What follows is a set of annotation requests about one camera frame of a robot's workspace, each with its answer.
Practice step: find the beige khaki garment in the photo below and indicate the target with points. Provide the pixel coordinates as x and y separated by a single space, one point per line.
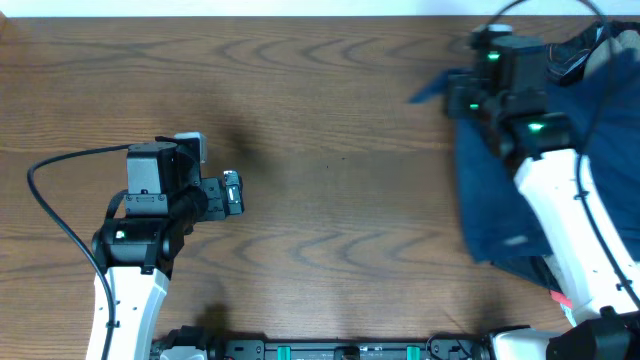
610 50

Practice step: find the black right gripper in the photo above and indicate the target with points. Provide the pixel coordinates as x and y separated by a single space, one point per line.
457 84

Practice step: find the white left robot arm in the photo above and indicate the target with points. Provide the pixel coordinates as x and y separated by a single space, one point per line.
135 249

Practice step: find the black patterned garment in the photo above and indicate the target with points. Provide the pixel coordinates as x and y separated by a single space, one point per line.
567 62

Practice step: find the red white item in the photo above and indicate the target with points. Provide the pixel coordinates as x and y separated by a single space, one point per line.
565 305

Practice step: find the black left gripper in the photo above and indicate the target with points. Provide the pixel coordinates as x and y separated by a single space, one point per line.
217 208

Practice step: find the dark blue denim shorts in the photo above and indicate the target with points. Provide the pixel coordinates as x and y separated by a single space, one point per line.
498 224

